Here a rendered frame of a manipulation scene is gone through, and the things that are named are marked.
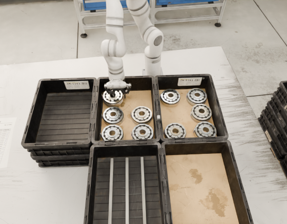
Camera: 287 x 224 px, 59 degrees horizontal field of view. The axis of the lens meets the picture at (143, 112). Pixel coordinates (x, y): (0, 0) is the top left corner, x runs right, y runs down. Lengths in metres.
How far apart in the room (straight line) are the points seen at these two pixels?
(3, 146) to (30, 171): 0.23
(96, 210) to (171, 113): 0.58
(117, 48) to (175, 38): 2.12
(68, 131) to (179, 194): 0.60
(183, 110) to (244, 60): 1.80
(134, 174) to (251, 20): 2.92
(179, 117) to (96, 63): 0.75
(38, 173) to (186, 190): 0.72
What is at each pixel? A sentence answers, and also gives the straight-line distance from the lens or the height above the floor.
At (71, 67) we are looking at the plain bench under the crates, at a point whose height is 0.70.
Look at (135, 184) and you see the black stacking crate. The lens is 1.12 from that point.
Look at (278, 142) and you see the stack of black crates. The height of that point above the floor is 0.26.
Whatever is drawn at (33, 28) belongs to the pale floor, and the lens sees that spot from 3.54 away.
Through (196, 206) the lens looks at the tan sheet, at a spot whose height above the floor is 0.83.
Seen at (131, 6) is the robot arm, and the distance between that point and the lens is 1.18.
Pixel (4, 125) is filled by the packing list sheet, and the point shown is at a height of 0.70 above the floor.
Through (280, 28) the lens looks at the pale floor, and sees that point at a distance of 3.68.
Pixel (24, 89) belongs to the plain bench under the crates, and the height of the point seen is 0.70.
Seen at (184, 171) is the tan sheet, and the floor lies 0.83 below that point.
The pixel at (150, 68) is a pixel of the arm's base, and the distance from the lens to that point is 1.46.
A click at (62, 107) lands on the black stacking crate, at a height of 0.83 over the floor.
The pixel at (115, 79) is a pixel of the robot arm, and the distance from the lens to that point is 1.17.
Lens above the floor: 1.87
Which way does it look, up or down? 53 degrees down
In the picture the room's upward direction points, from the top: straight up
